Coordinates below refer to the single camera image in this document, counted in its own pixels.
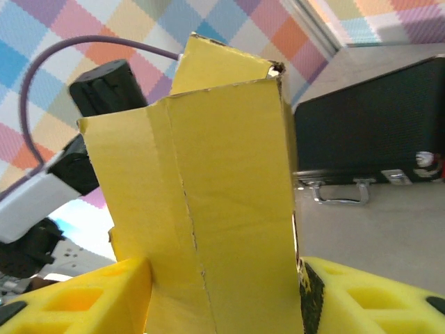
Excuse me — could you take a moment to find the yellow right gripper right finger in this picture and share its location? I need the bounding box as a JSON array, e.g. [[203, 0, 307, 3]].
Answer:
[[299, 256, 445, 334]]

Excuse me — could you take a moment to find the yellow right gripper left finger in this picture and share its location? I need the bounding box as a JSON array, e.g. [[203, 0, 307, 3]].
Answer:
[[0, 256, 153, 334]]

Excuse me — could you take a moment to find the yellow paper box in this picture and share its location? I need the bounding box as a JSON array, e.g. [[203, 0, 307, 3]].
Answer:
[[76, 31, 305, 334]]

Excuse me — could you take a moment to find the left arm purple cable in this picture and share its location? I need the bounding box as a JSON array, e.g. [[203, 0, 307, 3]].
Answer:
[[0, 34, 181, 201]]

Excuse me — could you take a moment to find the black case with silver handle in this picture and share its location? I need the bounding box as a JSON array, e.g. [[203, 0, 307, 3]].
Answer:
[[293, 54, 445, 206]]

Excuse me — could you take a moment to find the aluminium frame post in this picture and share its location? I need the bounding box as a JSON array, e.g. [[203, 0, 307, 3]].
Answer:
[[280, 0, 343, 56]]

